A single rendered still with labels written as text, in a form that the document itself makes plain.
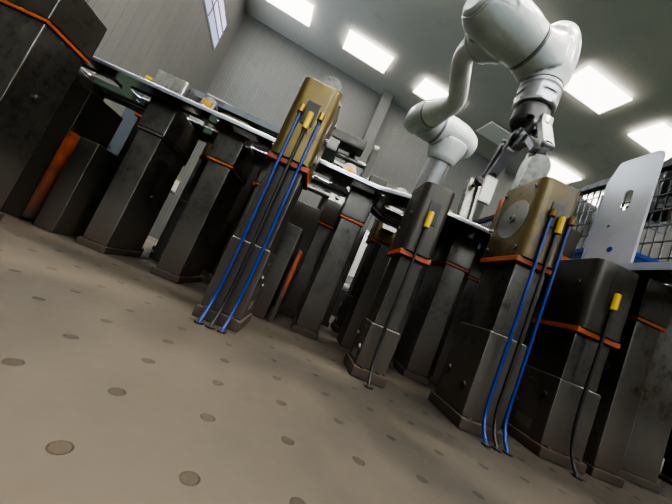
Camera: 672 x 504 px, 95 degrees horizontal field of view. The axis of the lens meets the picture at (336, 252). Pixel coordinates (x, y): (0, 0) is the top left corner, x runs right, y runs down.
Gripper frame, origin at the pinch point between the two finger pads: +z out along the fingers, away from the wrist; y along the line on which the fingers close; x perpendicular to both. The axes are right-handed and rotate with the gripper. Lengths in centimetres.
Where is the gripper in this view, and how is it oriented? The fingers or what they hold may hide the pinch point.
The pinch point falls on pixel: (502, 191)
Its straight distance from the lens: 77.9
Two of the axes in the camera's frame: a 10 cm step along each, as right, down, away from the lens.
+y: 1.1, -0.7, -9.9
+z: -3.9, 9.1, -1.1
